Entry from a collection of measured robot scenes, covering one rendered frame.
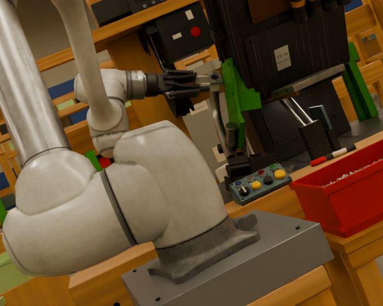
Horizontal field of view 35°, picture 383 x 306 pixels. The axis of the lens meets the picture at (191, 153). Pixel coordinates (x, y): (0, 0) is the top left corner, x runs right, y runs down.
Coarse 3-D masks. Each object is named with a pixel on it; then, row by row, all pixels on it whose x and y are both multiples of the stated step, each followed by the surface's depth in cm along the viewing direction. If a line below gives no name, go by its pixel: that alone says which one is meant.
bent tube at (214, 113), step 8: (208, 72) 189; (216, 72) 189; (216, 80) 186; (216, 96) 192; (216, 104) 193; (216, 112) 194; (216, 120) 193; (216, 128) 191; (224, 128) 191; (224, 136) 187; (224, 144) 185; (224, 152) 183; (232, 152) 182
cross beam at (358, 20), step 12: (348, 12) 232; (360, 12) 233; (372, 12) 234; (348, 24) 232; (360, 24) 233; (372, 24) 234; (348, 36) 232; (204, 96) 223; (132, 108) 218; (132, 120) 218; (72, 132) 215; (84, 132) 216; (72, 144) 215; (84, 144) 216
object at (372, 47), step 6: (366, 30) 990; (372, 30) 988; (366, 36) 1039; (366, 42) 997; (372, 42) 1001; (366, 48) 996; (372, 48) 1000; (378, 48) 1004; (372, 54) 999; (204, 60) 949; (360, 60) 1006; (372, 60) 986; (378, 60) 1043; (360, 66) 979; (372, 90) 983
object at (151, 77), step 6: (150, 78) 181; (156, 78) 182; (162, 78) 186; (150, 84) 181; (156, 84) 181; (162, 84) 184; (150, 90) 182; (156, 90) 182; (162, 90) 182; (168, 90) 183; (150, 96) 184; (156, 96) 184
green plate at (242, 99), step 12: (228, 60) 178; (228, 72) 180; (228, 84) 182; (240, 84) 179; (228, 96) 184; (240, 96) 179; (252, 96) 179; (228, 108) 187; (240, 108) 179; (252, 108) 179
